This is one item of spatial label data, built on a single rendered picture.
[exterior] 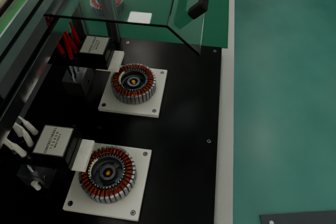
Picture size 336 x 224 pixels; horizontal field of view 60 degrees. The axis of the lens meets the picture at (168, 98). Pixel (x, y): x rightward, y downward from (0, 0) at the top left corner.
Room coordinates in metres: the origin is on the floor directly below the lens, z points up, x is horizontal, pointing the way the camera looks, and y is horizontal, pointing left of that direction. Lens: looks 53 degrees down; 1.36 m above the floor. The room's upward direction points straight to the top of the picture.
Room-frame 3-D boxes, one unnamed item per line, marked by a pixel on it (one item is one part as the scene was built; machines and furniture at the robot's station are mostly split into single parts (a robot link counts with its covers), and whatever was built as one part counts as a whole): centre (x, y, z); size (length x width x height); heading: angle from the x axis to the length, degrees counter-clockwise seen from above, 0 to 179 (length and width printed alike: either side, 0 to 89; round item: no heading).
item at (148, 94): (0.47, 0.09, 0.80); 0.11 x 0.11 x 0.04
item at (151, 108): (0.47, 0.09, 0.78); 0.15 x 0.15 x 0.01; 82
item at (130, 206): (0.23, 0.12, 0.78); 0.15 x 0.15 x 0.01; 82
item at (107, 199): (0.23, 0.12, 0.80); 0.11 x 0.11 x 0.04
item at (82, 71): (0.49, 0.23, 0.80); 0.08 x 0.05 x 0.06; 172
